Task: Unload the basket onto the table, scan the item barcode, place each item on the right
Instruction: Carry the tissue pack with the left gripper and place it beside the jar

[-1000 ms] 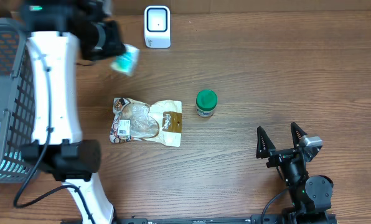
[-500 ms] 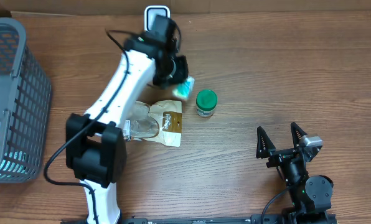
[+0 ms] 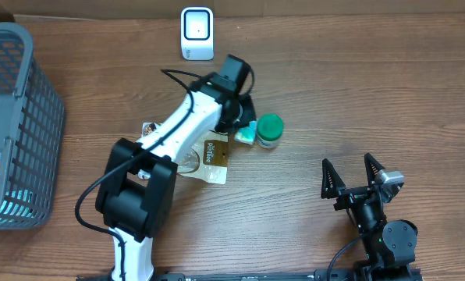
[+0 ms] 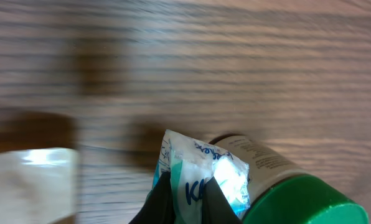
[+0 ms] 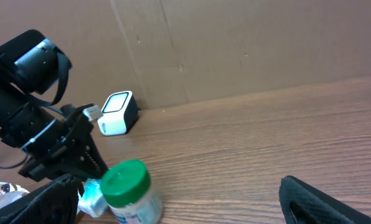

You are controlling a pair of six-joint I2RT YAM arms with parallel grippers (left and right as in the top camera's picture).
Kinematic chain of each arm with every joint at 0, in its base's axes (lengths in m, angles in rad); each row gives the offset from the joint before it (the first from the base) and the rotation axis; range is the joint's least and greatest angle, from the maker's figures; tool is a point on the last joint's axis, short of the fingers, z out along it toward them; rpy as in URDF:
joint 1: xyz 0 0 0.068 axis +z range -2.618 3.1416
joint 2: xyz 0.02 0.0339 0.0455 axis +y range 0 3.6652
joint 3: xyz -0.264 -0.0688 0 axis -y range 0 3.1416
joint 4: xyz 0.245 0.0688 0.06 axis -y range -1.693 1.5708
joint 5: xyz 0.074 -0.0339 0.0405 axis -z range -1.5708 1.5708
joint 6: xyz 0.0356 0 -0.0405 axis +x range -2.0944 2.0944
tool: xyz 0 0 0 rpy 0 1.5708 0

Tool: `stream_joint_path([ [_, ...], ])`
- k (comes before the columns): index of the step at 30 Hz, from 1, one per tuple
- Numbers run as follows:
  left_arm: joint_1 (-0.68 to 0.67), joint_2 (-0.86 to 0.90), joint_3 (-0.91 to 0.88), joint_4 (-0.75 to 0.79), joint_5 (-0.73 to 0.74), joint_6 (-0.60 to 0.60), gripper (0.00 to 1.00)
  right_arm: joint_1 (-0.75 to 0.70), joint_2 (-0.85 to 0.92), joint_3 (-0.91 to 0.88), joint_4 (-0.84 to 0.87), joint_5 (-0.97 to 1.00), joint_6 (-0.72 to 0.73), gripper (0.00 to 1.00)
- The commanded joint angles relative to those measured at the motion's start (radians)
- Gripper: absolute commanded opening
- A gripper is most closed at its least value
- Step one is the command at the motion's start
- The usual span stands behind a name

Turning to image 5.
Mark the white barcode scanner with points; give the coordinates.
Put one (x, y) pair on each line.
(120, 112)

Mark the teal tissue packet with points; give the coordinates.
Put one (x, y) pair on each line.
(92, 201)

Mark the green lid jar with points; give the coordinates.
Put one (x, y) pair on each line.
(129, 192)

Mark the beige snack pouch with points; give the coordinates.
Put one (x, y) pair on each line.
(9, 193)

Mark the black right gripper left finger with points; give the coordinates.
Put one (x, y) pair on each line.
(55, 202)

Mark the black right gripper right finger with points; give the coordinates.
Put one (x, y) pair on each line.
(301, 203)

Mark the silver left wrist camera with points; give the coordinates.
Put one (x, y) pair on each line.
(93, 113)

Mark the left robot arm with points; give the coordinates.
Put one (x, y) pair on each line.
(33, 78)

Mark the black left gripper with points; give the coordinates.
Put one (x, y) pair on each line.
(64, 147)

